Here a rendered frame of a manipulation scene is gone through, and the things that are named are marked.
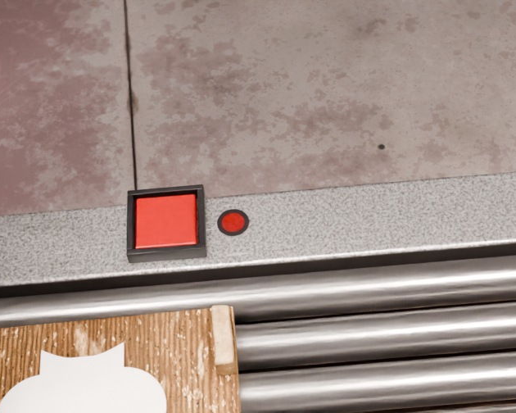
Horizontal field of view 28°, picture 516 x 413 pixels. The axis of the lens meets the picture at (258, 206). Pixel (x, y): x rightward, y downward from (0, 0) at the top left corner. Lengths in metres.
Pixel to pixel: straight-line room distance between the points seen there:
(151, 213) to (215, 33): 1.47
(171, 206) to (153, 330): 0.14
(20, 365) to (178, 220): 0.20
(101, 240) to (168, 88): 1.36
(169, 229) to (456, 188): 0.29
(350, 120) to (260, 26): 0.35
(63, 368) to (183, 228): 0.18
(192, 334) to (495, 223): 0.31
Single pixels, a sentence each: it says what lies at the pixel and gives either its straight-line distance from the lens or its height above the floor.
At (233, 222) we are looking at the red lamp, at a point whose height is 0.92.
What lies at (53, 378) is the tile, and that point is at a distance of 0.93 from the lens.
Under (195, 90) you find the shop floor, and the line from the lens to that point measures 2.34.
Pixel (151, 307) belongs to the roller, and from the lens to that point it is 0.97.
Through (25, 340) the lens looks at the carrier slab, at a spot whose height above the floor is 0.94.
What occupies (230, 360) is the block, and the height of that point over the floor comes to 0.96.
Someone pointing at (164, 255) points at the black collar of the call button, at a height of 0.93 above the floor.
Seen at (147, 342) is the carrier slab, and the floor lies 0.94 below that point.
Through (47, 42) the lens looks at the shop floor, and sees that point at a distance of 2.52.
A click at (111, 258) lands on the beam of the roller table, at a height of 0.91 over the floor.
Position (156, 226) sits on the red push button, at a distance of 1.01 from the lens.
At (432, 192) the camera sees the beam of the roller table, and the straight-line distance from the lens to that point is 1.03.
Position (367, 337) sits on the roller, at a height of 0.92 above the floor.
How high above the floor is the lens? 1.76
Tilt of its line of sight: 55 degrees down
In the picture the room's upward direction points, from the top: 6 degrees counter-clockwise
